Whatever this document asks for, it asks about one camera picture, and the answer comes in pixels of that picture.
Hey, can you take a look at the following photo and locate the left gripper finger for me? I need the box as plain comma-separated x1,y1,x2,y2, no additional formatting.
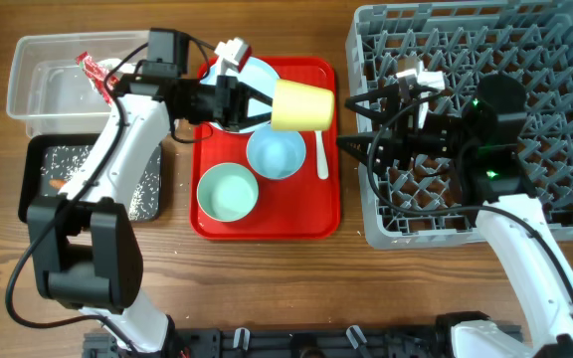
231,112,272,132
239,83,273,106

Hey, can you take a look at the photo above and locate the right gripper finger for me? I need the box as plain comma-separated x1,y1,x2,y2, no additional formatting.
335,133,395,167
344,84,401,124

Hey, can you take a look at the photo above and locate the light blue plate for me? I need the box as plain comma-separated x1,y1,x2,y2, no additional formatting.
200,57,280,134

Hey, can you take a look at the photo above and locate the yellow plastic cup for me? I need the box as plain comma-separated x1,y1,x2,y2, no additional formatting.
271,80,335,131

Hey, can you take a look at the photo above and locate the white bowl with rice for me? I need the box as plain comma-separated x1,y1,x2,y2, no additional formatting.
246,126,306,180

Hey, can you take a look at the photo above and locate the green bowl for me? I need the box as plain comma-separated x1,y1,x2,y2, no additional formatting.
196,163,260,223

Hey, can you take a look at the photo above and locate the white tissue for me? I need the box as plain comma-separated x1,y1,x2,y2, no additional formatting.
98,58,133,73

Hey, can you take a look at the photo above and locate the red snack wrapper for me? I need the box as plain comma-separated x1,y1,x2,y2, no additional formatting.
75,52,119,105

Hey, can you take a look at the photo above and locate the orange carrot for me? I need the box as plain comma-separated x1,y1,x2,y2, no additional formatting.
49,179,67,190

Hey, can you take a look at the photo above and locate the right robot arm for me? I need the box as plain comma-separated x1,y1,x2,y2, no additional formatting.
336,74,573,357

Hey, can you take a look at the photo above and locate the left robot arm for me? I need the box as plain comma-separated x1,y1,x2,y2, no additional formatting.
22,29,271,357

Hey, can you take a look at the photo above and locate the black waste tray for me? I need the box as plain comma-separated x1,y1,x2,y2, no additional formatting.
17,132,163,224

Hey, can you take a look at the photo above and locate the grey dishwasher rack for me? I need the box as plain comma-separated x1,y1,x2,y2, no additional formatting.
345,1,573,241

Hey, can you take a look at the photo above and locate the white plastic spoon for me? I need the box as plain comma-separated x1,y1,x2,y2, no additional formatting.
314,130,329,180

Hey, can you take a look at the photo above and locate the red serving tray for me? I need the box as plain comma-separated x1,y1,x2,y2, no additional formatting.
189,56,342,242

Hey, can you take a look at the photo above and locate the clear plastic bin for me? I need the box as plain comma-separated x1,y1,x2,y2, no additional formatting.
6,30,148,137

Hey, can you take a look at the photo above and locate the spilled white rice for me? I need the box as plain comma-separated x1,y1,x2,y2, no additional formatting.
39,144,162,222

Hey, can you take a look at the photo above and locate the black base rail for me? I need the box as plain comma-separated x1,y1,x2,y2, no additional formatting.
82,325,524,358

